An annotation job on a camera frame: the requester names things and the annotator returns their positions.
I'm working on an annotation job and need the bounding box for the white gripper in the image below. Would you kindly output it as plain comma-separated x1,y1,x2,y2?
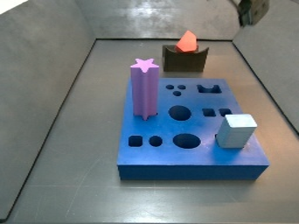
237,0,269,26

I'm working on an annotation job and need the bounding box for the red three prong object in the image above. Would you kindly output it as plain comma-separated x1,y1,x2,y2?
174,31,197,53

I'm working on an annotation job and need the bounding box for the black curved fixture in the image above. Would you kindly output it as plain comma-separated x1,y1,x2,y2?
162,45,209,72

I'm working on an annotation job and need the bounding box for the blue foam hole board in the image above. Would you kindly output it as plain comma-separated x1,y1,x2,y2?
116,78,269,180

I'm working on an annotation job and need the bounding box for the purple star prism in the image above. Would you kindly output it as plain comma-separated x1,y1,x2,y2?
130,59,158,120

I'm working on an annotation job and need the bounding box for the light blue rectangular block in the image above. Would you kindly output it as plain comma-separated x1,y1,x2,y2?
216,114,257,149

